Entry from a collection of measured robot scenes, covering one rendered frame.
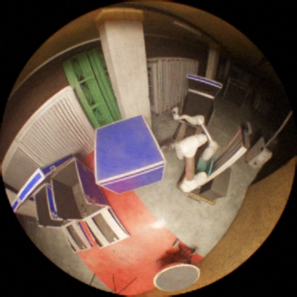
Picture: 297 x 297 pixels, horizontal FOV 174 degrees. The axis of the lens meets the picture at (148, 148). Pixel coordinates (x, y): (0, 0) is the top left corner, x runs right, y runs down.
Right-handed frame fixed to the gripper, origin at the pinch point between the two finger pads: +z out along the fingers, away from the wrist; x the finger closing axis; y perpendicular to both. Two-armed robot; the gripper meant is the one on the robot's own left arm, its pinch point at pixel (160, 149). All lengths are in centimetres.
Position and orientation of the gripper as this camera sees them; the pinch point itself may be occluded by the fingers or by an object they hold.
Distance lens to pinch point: 146.0
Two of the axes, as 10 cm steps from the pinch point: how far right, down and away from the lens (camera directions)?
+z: -9.4, 3.1, -1.2
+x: 0.7, 5.6, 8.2
